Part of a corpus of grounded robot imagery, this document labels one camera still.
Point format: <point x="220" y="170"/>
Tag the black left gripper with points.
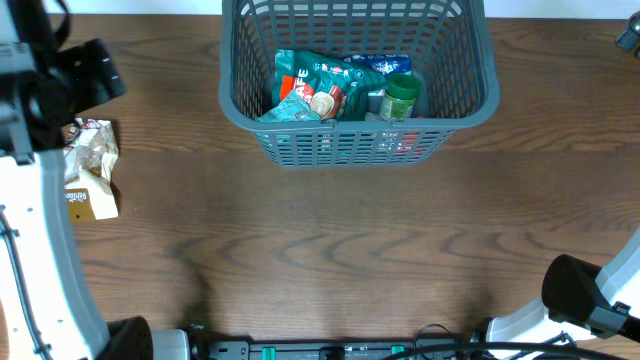
<point x="91" y="91"/>

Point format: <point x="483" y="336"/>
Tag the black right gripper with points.
<point x="628" y="37"/>

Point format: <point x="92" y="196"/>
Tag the white brown snack bag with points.
<point x="90" y="155"/>

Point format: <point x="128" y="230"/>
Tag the green lid jar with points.
<point x="400" y="97"/>

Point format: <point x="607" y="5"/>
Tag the blue tissue pack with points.
<point x="384" y="64"/>

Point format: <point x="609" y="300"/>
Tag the orange tan noodle packet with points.
<point x="396" y="143"/>

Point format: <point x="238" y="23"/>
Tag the green Nescafe coffee bag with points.
<point x="332" y="88"/>

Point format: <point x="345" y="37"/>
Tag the teal snack packet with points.
<point x="292" y="108"/>

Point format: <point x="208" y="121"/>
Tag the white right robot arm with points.
<point x="576" y="98"/>

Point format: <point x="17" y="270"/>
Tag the grey plastic basket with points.
<point x="449" y="44"/>

